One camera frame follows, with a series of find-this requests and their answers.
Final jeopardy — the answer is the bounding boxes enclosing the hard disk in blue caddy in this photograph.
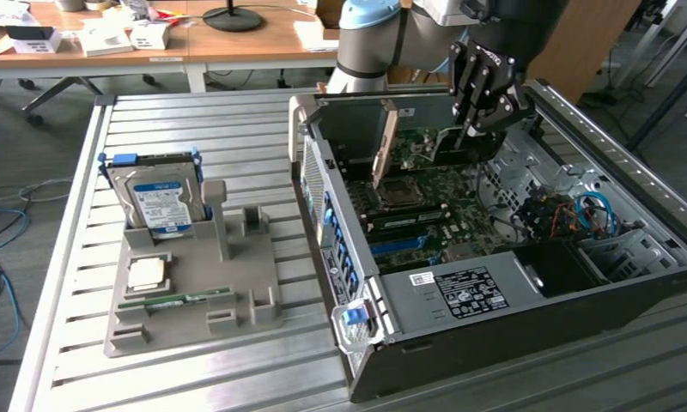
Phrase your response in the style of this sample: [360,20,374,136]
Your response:
[96,148,207,240]

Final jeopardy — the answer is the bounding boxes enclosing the grey power supply with label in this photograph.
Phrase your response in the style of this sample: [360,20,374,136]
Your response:
[379,250,546,335]

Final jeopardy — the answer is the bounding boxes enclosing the graphics card with black shroud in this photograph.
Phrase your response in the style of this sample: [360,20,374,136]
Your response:
[370,97,508,191]

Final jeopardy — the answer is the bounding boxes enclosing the metal CPU socket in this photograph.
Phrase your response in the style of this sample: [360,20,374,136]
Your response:
[376,178,430,212]

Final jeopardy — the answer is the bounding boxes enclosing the silver CPU chip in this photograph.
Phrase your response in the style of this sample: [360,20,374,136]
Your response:
[125,258,167,291]

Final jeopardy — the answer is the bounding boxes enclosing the black red orange wire bundle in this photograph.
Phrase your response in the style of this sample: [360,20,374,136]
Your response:
[518,193,586,241]

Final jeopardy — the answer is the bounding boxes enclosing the silver disk bay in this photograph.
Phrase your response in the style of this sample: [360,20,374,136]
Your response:
[578,228,682,284]

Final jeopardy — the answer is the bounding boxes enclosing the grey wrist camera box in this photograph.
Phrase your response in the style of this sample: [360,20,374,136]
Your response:
[428,0,471,26]

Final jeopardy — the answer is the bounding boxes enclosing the white box with black opening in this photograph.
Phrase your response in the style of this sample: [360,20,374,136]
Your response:
[4,25,64,55]

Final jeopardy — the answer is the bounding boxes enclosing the blue data wire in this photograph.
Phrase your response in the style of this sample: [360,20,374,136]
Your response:
[574,191,621,239]

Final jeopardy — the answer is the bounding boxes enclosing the white box with label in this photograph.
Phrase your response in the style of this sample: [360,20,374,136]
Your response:
[128,21,173,51]

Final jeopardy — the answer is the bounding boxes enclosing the pile of papers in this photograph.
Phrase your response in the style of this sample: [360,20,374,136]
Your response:
[0,0,43,32]

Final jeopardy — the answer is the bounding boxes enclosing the grey plastic parts rack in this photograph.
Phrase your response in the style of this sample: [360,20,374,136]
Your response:
[101,179,286,360]

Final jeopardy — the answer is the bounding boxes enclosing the flat white box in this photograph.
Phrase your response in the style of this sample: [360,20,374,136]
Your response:
[77,26,135,58]

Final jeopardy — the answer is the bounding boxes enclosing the green motherboard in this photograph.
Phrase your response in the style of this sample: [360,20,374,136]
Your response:
[343,165,520,276]

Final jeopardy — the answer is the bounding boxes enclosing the green RAM stick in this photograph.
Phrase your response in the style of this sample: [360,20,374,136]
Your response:
[117,288,233,310]

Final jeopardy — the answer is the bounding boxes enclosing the RAM stick with black chips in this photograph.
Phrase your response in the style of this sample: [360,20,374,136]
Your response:
[370,211,452,229]

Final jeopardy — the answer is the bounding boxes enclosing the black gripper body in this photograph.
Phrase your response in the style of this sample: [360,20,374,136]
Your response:
[463,0,569,85]

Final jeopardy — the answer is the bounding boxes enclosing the grey desk leg with casters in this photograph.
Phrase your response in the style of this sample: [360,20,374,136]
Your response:
[20,76,105,126]

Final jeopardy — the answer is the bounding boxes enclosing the blue expansion slot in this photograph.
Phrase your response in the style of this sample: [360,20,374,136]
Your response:
[370,234,428,255]

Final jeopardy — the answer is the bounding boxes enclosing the white paper sheets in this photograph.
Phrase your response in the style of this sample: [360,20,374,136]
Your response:
[291,20,342,53]

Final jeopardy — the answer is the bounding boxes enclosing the wooden desk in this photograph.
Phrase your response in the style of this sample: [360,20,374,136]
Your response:
[0,0,503,94]

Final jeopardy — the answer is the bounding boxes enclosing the brown cardboard box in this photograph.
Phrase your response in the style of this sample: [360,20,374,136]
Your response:
[315,0,344,30]

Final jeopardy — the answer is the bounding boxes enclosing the blue power supply latch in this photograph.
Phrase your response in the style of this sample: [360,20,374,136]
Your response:
[342,301,374,328]

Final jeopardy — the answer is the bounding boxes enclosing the red yellow packet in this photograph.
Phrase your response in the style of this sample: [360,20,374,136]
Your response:
[148,6,201,27]

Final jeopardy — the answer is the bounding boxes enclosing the black open PC case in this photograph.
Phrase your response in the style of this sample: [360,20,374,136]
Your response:
[287,78,687,404]

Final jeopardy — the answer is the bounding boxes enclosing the blue floor cable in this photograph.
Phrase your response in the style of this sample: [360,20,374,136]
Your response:
[0,195,29,368]

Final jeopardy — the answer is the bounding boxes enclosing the grey floor cable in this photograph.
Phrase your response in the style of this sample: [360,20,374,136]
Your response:
[0,178,75,203]

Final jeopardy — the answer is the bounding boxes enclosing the black round stand base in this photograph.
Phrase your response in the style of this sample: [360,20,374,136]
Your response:
[201,0,264,33]

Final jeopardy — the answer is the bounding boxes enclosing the wooden cabinet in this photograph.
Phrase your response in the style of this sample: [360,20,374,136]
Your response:
[520,0,646,105]

